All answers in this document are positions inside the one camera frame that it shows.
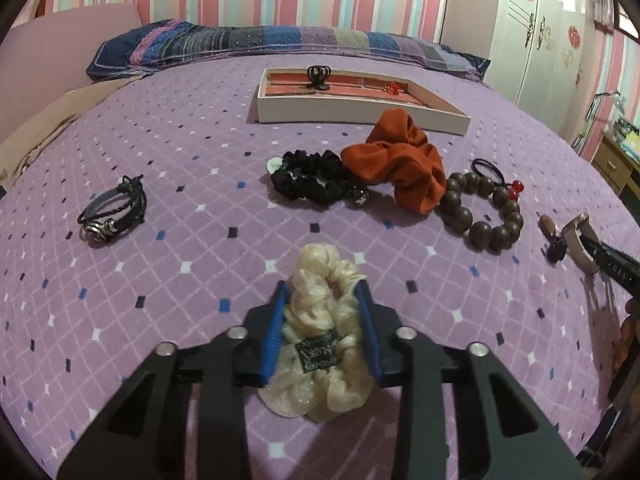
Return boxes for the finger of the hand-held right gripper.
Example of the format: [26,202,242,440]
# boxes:
[580,234,610,265]

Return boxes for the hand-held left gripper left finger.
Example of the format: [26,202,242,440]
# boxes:
[56,280,291,480]

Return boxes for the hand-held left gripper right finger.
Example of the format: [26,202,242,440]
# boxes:
[352,282,586,480]

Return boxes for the cream satin scrunchie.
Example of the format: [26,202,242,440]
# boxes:
[257,243,376,423]

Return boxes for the black hair tie red beads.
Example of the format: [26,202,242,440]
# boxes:
[471,158,526,201]

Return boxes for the brown wooden bead bracelet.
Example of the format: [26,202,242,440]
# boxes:
[436,171,525,253]

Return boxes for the black scrunchie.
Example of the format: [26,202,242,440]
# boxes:
[268,149,357,208]

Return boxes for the rust orange scrunchie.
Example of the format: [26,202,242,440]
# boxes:
[341,109,447,216]

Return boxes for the black leather braided bracelet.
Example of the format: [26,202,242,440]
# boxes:
[77,175,148,245]

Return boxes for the white tray with red lining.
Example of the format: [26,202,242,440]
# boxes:
[255,66,472,136]

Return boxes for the person's right hand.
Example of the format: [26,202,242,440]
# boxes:
[612,300,640,401]

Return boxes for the brown wooden pendant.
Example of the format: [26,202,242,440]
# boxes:
[539,214,568,263]

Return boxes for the wooden desk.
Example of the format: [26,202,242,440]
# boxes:
[592,130,640,198]

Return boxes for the white wardrobe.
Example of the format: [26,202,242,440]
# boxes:
[440,0,601,146]

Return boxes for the white lace window curtain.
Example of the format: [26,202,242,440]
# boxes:
[590,0,618,28]

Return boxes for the black hair claw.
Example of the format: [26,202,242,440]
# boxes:
[305,65,332,93]

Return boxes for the striped patchwork pillow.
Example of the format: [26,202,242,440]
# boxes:
[86,19,492,83]

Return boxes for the tan folded blanket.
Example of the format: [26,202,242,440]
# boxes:
[0,76,151,188]

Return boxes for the pink padded headboard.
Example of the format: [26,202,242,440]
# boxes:
[0,2,143,133]

